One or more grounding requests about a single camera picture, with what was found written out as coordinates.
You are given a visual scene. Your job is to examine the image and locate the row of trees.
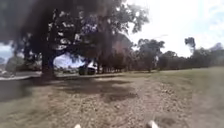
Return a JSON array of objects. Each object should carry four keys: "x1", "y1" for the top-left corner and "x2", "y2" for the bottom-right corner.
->
[{"x1": 99, "y1": 36, "x2": 224, "y2": 74}]

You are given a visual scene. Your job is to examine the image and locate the large dark tree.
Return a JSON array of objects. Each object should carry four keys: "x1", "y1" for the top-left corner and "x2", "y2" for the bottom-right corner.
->
[{"x1": 0, "y1": 0, "x2": 150, "y2": 80}]

